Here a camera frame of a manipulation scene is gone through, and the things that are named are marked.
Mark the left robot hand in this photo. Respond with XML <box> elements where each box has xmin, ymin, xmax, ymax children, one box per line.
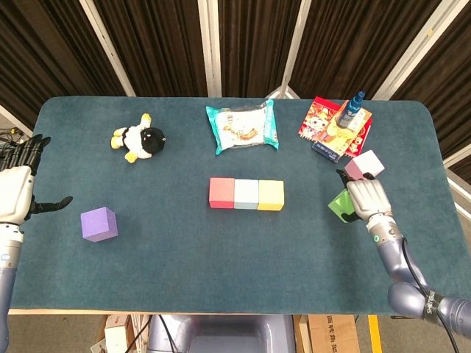
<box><xmin>0</xmin><ymin>134</ymin><xmax>74</xmax><ymax>225</ymax></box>

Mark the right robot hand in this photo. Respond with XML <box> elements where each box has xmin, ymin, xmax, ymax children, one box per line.
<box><xmin>336</xmin><ymin>168</ymin><xmax>393</xmax><ymax>224</ymax></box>

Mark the green foam cube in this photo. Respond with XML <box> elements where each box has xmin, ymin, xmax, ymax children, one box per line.
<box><xmin>327</xmin><ymin>188</ymin><xmax>356</xmax><ymax>224</ymax></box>

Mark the yellow foam cube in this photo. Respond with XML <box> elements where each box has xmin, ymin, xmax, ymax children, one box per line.
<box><xmin>257</xmin><ymin>179</ymin><xmax>286</xmax><ymax>212</ymax></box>

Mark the red foam cube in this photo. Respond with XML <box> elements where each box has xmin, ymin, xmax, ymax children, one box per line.
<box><xmin>208</xmin><ymin>177</ymin><xmax>236</xmax><ymax>210</ymax></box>

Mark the pink foam cube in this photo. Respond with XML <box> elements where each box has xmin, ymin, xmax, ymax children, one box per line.
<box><xmin>344</xmin><ymin>149</ymin><xmax>386</xmax><ymax>182</ymax></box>

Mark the yellow blue snack box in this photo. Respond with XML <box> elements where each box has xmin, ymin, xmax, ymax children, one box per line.
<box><xmin>311</xmin><ymin>99</ymin><xmax>373</xmax><ymax>163</ymax></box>

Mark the blue spray bottle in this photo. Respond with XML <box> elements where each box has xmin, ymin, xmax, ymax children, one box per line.
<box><xmin>335</xmin><ymin>90</ymin><xmax>366</xmax><ymax>129</ymax></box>

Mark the purple foam cube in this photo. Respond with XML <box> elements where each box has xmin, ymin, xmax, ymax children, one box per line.
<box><xmin>79</xmin><ymin>206</ymin><xmax>119</xmax><ymax>243</ymax></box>

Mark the red cartoon snack packet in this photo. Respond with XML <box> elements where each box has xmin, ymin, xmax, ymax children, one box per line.
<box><xmin>297</xmin><ymin>96</ymin><xmax>373</xmax><ymax>159</ymax></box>

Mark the light blue foam cube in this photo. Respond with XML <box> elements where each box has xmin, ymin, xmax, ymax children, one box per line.
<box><xmin>233</xmin><ymin>179</ymin><xmax>261</xmax><ymax>210</ymax></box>

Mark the black white plush penguin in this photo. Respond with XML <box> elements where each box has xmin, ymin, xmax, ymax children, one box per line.
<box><xmin>110</xmin><ymin>113</ymin><xmax>167</xmax><ymax>165</ymax></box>

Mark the brown cardboard box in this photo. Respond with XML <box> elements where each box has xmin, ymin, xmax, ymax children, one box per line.
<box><xmin>307</xmin><ymin>315</ymin><xmax>361</xmax><ymax>353</ymax></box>

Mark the teal white snack bag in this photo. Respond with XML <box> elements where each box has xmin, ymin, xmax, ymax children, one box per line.
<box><xmin>205</xmin><ymin>98</ymin><xmax>280</xmax><ymax>156</ymax></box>

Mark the wooden board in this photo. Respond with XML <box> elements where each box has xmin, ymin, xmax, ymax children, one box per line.
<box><xmin>297</xmin><ymin>315</ymin><xmax>314</xmax><ymax>353</ymax></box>

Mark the teal felt table mat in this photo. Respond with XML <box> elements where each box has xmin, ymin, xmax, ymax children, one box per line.
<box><xmin>7</xmin><ymin>96</ymin><xmax>464</xmax><ymax>316</ymax></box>

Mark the white cardboard box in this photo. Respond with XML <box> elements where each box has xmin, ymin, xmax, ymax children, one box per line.
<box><xmin>104</xmin><ymin>315</ymin><xmax>133</xmax><ymax>353</ymax></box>

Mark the grey robot torso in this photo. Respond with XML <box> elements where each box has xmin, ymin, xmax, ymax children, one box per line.
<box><xmin>146</xmin><ymin>314</ymin><xmax>297</xmax><ymax>353</ymax></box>

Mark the white screen frame post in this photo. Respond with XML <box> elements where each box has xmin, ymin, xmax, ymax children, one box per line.
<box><xmin>270</xmin><ymin>0</ymin><xmax>314</xmax><ymax>100</ymax></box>
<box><xmin>443</xmin><ymin>145</ymin><xmax>471</xmax><ymax>168</ymax></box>
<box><xmin>78</xmin><ymin>0</ymin><xmax>137</xmax><ymax>98</ymax></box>
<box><xmin>197</xmin><ymin>0</ymin><xmax>223</xmax><ymax>99</ymax></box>
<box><xmin>0</xmin><ymin>104</ymin><xmax>34</xmax><ymax>138</ymax></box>
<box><xmin>371</xmin><ymin>0</ymin><xmax>454</xmax><ymax>101</ymax></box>

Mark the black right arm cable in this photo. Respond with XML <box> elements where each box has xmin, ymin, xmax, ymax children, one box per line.
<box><xmin>400</xmin><ymin>237</ymin><xmax>457</xmax><ymax>353</ymax></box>

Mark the black torso cable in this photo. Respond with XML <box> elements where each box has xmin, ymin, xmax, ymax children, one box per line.
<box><xmin>127</xmin><ymin>315</ymin><xmax>152</xmax><ymax>353</ymax></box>
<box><xmin>157</xmin><ymin>314</ymin><xmax>176</xmax><ymax>353</ymax></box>

